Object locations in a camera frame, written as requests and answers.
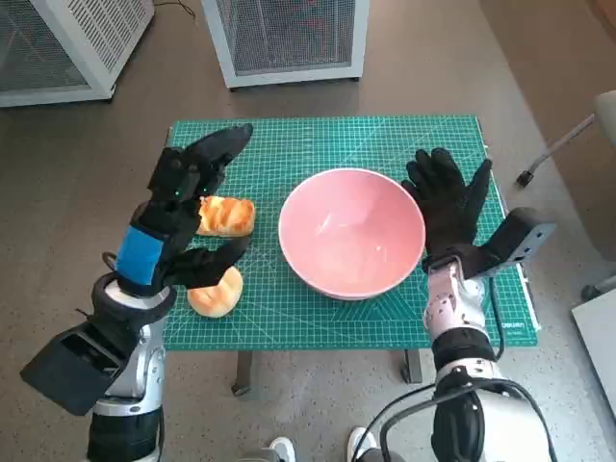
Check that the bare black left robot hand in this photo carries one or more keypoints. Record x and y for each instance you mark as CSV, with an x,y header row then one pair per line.
x,y
163,226

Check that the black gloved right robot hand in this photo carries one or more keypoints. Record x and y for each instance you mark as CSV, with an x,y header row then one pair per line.
x,y
447,207

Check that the long toy bread loaf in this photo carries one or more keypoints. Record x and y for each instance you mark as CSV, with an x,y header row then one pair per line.
x,y
231,216

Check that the round toy bread roll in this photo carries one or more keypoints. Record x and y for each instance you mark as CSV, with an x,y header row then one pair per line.
x,y
216,298

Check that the pink bowl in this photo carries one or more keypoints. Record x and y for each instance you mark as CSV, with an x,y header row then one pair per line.
x,y
346,240

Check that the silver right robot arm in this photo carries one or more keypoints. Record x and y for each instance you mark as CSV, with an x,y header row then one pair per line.
x,y
457,308

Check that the green cutting mat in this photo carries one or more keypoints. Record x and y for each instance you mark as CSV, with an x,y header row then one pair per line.
x,y
313,144

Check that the metal table leg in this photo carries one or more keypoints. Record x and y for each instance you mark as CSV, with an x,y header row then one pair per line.
x,y
411,366
243,370

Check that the beige chair with metal legs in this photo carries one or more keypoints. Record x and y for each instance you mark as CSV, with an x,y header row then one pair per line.
x,y
606,144

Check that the wide white mesh cabinet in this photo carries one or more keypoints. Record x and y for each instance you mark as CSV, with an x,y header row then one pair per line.
x,y
96,43

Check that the white desk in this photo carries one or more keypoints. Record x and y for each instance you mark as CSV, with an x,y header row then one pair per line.
x,y
599,337

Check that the narrow white mesh cabinet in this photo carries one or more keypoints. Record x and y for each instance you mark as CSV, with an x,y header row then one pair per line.
x,y
289,43

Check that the white shoe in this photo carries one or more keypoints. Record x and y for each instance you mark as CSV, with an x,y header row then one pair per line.
x,y
284,450
361,443

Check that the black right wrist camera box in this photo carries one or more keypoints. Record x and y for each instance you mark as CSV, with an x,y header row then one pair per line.
x,y
520,236

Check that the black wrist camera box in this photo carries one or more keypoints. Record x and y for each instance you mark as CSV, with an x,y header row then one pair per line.
x,y
520,236
72,370

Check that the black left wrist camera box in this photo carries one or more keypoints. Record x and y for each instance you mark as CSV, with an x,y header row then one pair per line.
x,y
72,370

